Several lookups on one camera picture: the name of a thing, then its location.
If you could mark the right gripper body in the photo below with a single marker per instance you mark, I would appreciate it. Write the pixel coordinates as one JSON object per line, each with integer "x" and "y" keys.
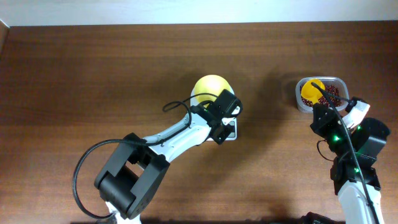
{"x": 329, "y": 128}

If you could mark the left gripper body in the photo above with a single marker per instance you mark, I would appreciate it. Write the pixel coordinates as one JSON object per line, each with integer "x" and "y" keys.
{"x": 229, "y": 131}

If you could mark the yellow measuring scoop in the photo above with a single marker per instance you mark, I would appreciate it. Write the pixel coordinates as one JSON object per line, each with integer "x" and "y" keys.
{"x": 310, "y": 92}

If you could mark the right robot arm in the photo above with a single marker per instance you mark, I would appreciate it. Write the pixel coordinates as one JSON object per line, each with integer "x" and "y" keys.
{"x": 356, "y": 140}

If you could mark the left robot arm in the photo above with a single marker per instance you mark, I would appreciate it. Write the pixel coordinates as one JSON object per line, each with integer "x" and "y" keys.
{"x": 133, "y": 173}

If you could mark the yellow plastic bowl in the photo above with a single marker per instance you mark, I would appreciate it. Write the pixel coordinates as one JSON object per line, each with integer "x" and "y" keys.
{"x": 209, "y": 87}

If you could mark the white digital kitchen scale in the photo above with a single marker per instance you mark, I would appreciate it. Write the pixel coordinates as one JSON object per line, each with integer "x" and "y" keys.
{"x": 231, "y": 121}

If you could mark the red beans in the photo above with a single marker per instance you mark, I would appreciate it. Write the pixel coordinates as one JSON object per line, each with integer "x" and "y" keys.
{"x": 333, "y": 91}

